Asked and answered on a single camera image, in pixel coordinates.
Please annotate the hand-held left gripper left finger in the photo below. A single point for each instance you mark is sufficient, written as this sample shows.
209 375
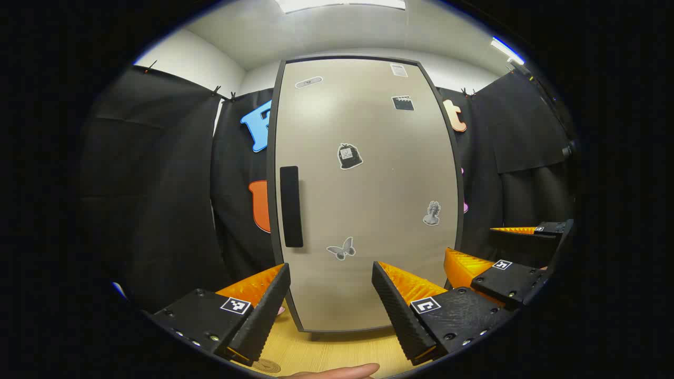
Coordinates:
263 321

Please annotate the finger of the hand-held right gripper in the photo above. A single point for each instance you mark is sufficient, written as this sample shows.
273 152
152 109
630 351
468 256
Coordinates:
553 228
511 281

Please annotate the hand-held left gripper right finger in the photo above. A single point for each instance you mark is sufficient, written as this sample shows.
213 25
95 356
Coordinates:
400 316

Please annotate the round brown coaster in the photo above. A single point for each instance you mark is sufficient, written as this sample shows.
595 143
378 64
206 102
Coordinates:
266 365

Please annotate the beige cabinet door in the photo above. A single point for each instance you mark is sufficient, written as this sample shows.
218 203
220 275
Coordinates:
368 210

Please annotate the dark grey cabinet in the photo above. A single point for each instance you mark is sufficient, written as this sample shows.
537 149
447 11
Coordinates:
271 210

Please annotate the black backdrop cloth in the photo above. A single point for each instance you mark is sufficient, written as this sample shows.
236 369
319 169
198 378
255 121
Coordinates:
158 184

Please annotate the ceiling light panel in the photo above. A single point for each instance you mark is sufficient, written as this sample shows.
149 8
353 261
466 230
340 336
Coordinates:
342 4
508 51

